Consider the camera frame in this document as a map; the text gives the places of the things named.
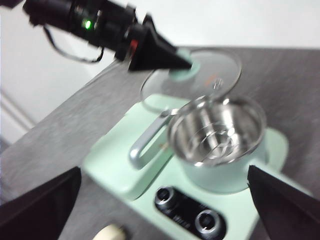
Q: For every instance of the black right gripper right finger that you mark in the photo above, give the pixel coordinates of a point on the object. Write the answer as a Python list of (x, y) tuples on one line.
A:
[(287, 210)]

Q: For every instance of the glass lid with green knob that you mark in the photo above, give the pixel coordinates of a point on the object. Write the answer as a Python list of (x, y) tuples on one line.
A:
[(215, 67)]

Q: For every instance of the mint green cooker base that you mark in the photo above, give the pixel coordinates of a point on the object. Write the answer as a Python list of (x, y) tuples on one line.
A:
[(225, 197)]

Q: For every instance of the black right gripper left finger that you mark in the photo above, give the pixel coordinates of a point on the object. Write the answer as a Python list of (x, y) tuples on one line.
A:
[(37, 210)]

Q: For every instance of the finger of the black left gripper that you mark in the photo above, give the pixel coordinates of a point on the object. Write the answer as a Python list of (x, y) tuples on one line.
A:
[(155, 55), (160, 32)]

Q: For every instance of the silver control knob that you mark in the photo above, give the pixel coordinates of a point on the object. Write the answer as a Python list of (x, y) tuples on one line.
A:
[(165, 198), (208, 222)]

